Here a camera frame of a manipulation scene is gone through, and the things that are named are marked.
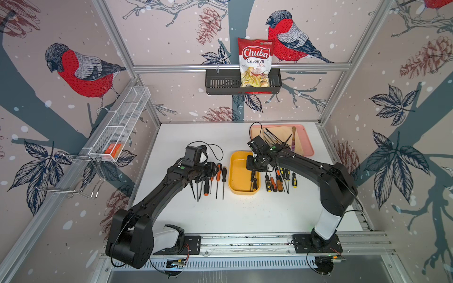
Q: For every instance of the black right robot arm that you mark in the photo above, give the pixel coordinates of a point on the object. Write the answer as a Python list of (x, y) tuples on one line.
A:
[(337, 187)]

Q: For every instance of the Chuba cassava chips bag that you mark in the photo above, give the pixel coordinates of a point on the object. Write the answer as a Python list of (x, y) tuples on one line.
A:
[(255, 60)]

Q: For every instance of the pink handled screwdriver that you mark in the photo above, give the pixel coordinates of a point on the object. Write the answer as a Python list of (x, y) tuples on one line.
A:
[(193, 192)]

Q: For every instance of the orange item in shelf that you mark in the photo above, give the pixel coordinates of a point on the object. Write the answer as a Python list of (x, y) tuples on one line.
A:
[(113, 150)]

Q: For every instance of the green black screwdriver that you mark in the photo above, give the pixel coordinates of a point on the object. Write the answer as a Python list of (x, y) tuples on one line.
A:
[(201, 188)]

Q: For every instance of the black orange-tipped screwdriver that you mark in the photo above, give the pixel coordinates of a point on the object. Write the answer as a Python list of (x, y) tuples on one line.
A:
[(206, 188)]

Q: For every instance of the beige cloth on tray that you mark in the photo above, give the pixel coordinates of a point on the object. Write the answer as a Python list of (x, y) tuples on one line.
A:
[(286, 134)]

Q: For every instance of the large orange black screwdriver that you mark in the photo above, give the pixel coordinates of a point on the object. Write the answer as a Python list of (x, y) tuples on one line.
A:
[(218, 178)]

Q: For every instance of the white wire mesh shelf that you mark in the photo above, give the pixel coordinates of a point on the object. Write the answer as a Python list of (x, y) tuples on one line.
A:
[(121, 124)]

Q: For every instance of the black wire wall basket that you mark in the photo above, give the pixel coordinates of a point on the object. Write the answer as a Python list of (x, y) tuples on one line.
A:
[(228, 82)]

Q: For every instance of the brown handled screwdriver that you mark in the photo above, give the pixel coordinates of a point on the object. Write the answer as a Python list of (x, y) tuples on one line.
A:
[(280, 186)]

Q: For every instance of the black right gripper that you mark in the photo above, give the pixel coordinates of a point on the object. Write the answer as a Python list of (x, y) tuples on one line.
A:
[(249, 168)]

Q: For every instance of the black yellow stubby screwdriver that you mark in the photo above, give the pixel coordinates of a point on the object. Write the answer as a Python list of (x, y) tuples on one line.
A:
[(294, 180)]

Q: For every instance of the small black yellow screwdriver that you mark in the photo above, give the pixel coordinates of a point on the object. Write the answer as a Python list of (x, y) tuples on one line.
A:
[(287, 174)]

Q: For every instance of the yellow plastic storage box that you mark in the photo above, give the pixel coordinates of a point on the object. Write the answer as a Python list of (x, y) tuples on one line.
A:
[(240, 178)]

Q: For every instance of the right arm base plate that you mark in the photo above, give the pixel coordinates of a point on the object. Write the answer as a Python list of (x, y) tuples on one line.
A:
[(307, 243)]

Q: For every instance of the pink plastic tray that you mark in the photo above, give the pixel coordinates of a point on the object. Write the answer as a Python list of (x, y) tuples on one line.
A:
[(304, 141)]

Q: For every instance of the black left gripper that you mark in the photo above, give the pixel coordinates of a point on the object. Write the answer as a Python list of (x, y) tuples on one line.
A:
[(212, 171)]

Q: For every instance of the thin black precision screwdriver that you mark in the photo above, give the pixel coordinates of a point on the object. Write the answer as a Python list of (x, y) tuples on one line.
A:
[(283, 179)]

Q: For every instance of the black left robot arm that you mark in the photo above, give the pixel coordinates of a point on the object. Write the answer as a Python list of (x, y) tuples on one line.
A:
[(131, 240)]

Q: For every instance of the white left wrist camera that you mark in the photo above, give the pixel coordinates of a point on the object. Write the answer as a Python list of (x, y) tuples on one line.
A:
[(203, 154)]

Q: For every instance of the black spoon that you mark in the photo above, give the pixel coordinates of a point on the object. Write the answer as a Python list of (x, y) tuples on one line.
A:
[(274, 138)]

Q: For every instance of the purple handled knife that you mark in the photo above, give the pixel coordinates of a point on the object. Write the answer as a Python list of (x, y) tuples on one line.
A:
[(293, 140)]

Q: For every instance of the slim orange black screwdriver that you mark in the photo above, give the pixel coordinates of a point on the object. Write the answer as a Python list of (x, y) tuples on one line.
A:
[(273, 184)]

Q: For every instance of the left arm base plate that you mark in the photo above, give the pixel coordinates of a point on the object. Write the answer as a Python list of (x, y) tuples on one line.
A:
[(184, 245)]

